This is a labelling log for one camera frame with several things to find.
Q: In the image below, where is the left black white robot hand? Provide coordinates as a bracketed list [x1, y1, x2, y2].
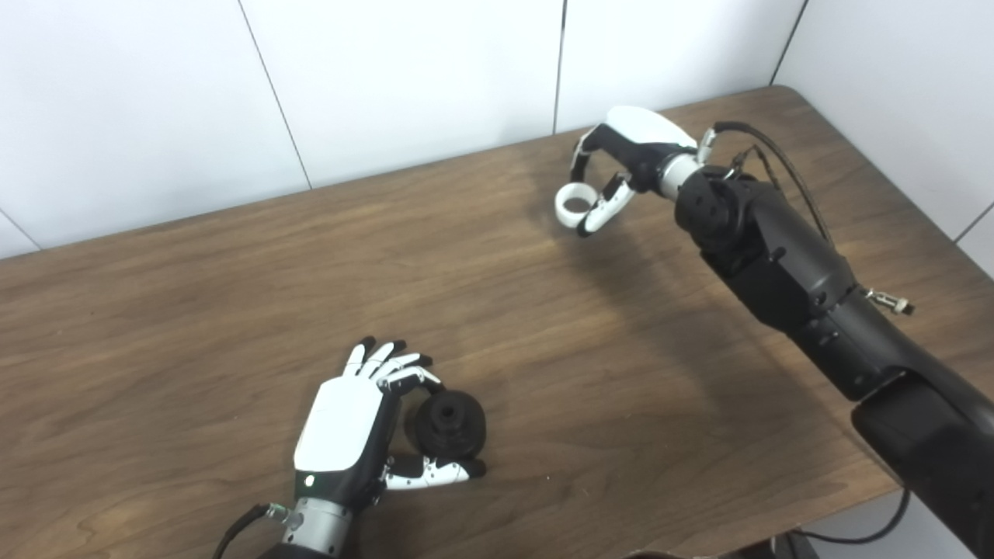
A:
[294, 336, 487, 509]

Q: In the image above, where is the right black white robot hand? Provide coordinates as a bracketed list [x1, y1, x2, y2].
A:
[571, 106, 700, 238]

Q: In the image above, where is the round black plastic part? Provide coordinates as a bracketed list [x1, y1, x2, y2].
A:
[407, 390, 488, 460]

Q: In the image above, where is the white plastic ring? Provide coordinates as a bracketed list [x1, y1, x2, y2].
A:
[554, 182, 600, 230]

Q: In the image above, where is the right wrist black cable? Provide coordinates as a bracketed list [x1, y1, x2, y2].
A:
[697, 120, 915, 315]

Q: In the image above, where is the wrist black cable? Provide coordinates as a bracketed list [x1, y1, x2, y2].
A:
[212, 503, 301, 559]
[697, 120, 915, 315]

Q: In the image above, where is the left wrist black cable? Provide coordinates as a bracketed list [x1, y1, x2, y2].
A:
[212, 503, 301, 559]

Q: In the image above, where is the black cable below table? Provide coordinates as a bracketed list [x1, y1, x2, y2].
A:
[800, 488, 911, 545]

